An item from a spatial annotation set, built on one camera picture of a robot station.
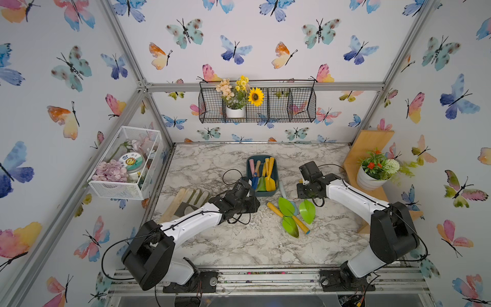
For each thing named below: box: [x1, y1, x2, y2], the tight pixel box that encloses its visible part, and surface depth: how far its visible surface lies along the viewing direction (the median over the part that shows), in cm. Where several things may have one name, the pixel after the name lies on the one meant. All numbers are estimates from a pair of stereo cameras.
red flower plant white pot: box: [356, 147, 419, 191], surface depth 84 cm
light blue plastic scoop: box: [279, 180, 298, 217], surface depth 97 cm
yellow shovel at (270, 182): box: [264, 156, 277, 192], surface depth 103 cm
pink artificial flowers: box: [92, 159, 129, 182], surface depth 61 cm
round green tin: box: [118, 152, 146, 173], surface depth 67 cm
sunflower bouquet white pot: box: [216, 75, 265, 119], surface depth 86 cm
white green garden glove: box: [182, 188, 210, 209], surface depth 99 cm
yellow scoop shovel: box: [264, 157, 272, 192], surface depth 103 cm
